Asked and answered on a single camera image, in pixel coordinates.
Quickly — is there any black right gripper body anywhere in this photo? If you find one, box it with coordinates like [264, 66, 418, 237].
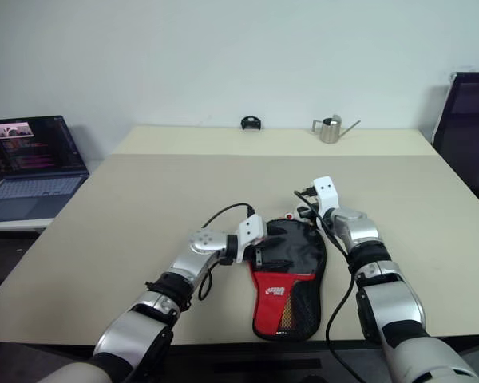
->
[295, 202, 323, 224]

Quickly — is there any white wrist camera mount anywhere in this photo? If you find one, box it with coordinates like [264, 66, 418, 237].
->
[238, 215, 269, 264]
[311, 175, 340, 212]

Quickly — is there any white side desk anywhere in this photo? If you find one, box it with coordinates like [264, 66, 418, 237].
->
[0, 217, 57, 232]

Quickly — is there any steel watering can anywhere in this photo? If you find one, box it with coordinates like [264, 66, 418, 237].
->
[311, 114, 362, 144]

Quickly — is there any red black paddle case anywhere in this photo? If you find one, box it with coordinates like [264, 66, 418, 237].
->
[248, 216, 329, 342]

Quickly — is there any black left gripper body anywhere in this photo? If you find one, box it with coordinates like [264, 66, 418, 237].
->
[250, 239, 271, 273]

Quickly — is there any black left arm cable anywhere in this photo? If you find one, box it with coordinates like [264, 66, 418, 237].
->
[198, 203, 256, 302]

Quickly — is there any black mesh chair back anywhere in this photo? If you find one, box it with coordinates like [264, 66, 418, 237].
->
[433, 71, 479, 207]

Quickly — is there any small black curved object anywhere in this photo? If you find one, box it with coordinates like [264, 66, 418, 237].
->
[240, 115, 263, 131]

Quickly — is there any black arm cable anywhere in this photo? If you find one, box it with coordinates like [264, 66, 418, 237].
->
[198, 203, 256, 302]
[293, 187, 368, 383]

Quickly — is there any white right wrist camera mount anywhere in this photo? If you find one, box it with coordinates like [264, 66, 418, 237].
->
[311, 175, 340, 212]

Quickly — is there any open laptop computer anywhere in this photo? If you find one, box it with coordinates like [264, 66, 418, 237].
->
[0, 115, 91, 223]

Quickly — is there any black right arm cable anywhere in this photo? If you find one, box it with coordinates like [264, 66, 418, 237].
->
[293, 187, 368, 383]

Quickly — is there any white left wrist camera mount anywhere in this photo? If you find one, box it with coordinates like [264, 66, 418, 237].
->
[238, 215, 269, 264]

